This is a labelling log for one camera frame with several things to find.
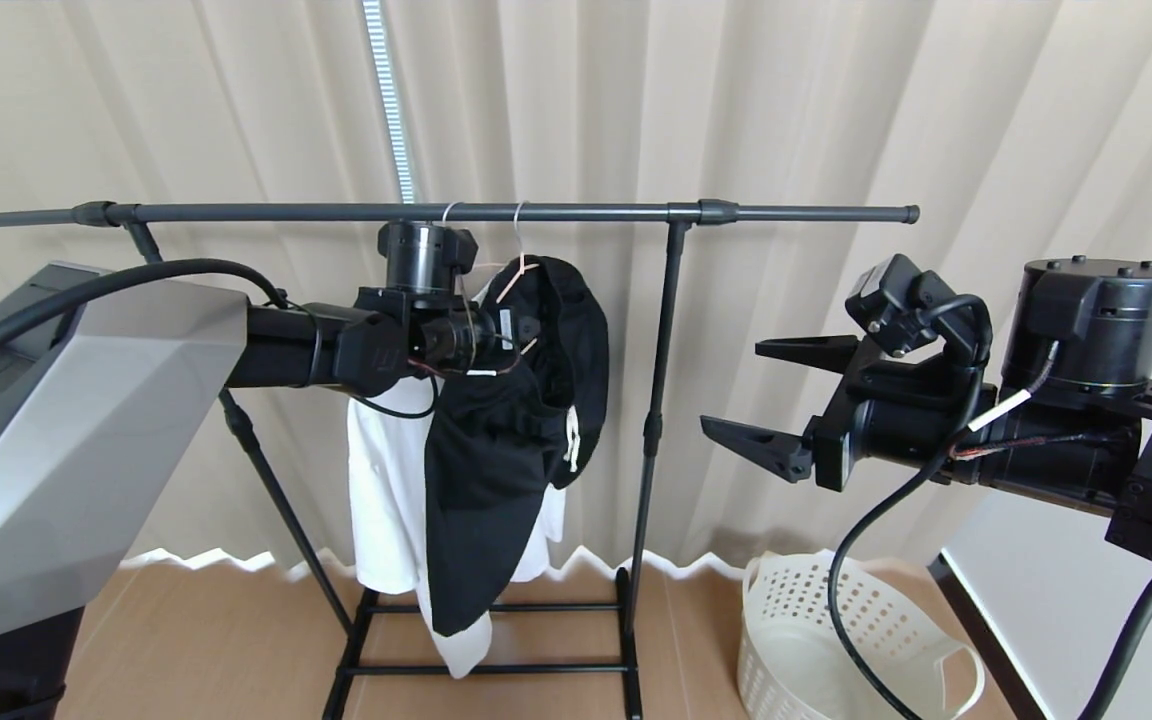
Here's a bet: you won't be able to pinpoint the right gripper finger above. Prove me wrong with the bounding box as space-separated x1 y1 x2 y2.
755 334 863 376
700 415 817 486

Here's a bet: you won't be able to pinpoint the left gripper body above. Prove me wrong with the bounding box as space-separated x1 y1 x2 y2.
414 305 543 377

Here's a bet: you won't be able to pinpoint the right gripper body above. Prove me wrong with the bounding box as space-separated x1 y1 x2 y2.
803 335 998 493

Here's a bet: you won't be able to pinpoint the black garment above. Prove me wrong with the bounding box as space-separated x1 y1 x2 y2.
423 255 611 639

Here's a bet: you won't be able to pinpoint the black clothes rack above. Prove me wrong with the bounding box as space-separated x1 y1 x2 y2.
0 199 922 720

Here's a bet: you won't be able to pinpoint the white laundry basket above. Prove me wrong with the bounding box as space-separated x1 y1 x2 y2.
736 549 987 720

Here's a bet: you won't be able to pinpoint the white printed T-shirt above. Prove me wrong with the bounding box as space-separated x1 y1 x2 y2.
346 285 569 682

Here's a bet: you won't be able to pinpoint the beige curtain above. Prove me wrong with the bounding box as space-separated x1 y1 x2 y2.
0 0 1152 583

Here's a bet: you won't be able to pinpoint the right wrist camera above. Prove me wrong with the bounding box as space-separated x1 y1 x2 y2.
844 253 994 363

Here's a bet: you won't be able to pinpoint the black cable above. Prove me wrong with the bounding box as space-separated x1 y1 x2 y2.
825 293 996 720
0 257 290 391
1076 518 1152 720

